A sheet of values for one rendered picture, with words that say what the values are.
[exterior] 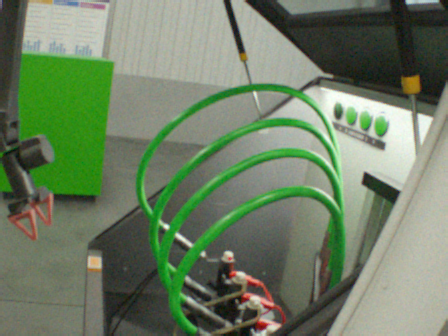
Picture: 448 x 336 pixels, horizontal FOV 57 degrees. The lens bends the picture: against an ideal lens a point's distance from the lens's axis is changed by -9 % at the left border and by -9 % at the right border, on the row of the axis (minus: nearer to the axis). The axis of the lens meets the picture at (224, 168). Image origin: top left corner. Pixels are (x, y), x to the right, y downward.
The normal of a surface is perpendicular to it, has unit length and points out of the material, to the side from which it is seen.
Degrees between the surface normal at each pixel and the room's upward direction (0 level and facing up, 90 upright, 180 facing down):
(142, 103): 90
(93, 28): 90
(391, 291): 76
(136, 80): 90
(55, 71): 90
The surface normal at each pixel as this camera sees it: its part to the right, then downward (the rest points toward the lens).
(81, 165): 0.38, 0.28
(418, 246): -0.89, -0.31
